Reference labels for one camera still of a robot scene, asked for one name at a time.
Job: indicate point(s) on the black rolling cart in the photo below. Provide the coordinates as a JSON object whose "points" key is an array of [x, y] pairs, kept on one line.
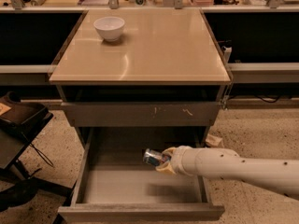
{"points": [[20, 124]]}

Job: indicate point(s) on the crushed silver blue redbull can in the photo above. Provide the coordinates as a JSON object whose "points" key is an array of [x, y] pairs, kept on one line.
{"points": [[155, 158]]}

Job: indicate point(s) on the open grey middle drawer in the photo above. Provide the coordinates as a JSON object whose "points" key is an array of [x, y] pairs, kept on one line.
{"points": [[115, 185]]}

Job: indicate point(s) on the black shoe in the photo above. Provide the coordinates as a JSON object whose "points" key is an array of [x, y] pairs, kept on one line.
{"points": [[19, 194]]}

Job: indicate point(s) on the closed grey top drawer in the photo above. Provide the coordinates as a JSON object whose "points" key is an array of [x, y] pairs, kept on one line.
{"points": [[140, 114]]}

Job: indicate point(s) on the white ceramic bowl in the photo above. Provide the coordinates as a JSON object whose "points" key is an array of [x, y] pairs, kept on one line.
{"points": [[109, 28]]}

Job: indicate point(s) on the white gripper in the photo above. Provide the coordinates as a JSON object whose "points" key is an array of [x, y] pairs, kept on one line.
{"points": [[181, 160]]}

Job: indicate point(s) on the crumpled white cloth on floor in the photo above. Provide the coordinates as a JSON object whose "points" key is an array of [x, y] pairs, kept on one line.
{"points": [[214, 141]]}

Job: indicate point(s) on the grey drawer cabinet with tan top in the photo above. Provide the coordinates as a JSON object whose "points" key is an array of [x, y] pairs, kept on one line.
{"points": [[163, 55]]}

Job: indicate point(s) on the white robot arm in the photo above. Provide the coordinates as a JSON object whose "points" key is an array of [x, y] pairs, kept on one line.
{"points": [[279, 176]]}

